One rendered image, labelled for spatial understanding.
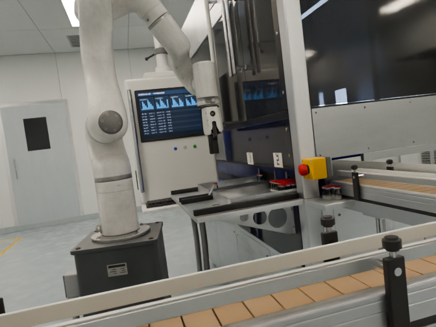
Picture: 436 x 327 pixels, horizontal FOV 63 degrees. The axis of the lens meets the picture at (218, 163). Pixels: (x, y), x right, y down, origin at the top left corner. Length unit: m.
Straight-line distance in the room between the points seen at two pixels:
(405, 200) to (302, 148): 0.41
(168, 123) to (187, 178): 0.36
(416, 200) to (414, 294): 0.58
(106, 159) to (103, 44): 0.36
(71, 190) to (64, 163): 0.49
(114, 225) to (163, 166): 1.06
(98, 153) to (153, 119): 1.00
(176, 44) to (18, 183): 5.89
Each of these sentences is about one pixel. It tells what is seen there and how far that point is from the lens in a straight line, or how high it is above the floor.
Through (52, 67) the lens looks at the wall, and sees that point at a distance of 6.99.
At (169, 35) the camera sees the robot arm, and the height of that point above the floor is 1.50.
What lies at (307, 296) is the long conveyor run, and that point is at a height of 0.93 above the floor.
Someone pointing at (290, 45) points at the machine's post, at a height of 1.43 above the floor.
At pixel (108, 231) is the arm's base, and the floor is 0.89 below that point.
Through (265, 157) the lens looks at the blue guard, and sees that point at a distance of 1.62.
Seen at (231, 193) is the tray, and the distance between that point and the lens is 1.57.
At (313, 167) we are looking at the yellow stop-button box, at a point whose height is 1.00.
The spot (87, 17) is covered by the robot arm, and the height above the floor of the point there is 1.54.
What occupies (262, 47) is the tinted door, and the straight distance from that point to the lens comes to 1.59.
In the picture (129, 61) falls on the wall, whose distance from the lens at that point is 6.93.
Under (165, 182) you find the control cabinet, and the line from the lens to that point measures 2.21.
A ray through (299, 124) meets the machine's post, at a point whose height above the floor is 1.15.
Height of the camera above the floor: 1.13
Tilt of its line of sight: 4 degrees down
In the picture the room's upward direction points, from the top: 7 degrees counter-clockwise
